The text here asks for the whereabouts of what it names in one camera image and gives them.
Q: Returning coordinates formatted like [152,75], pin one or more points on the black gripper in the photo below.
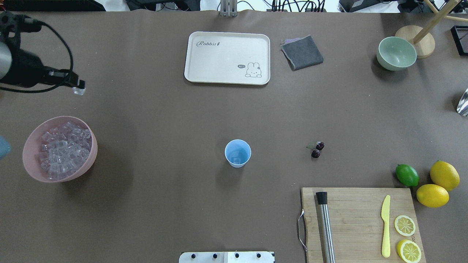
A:
[26,68]

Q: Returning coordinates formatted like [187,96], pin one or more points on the clear ice cube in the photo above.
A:
[79,91]

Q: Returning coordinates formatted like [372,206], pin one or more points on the pile of clear ice cubes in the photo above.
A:
[64,149]

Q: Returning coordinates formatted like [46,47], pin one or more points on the light blue plastic cup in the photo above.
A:
[238,148]

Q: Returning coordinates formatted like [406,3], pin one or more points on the dark red cherries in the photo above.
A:
[316,149]

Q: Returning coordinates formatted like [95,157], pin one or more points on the pink bowl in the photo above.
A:
[31,150]

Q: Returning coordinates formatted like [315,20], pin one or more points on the cream rabbit tray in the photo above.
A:
[228,58]

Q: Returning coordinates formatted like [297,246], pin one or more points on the grey folded cloth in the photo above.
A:
[301,52]

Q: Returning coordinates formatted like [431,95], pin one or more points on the steel muddler black tip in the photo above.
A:
[326,232]

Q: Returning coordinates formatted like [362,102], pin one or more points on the bamboo cutting board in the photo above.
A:
[356,225]

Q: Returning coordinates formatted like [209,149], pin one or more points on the mint green bowl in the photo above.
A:
[395,53]

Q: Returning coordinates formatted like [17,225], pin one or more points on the yellow plastic knife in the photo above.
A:
[385,214]

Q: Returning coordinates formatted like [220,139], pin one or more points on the green lime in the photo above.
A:
[407,175]

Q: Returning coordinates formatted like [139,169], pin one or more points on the wooden glass holder stand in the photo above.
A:
[421,38]

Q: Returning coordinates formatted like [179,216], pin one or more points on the lemon half lower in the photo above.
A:
[405,225]

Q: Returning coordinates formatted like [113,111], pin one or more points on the lemon half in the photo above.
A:
[405,225]
[409,251]

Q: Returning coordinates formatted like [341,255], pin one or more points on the lemon half upper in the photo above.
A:
[409,251]

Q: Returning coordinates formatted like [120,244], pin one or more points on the yellow lemon near board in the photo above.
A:
[432,195]

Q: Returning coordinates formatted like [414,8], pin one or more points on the yellow lemon outer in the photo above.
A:
[445,175]

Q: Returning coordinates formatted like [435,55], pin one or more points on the aluminium frame post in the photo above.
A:
[228,8]

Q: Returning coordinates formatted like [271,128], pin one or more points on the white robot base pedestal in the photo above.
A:
[228,257]

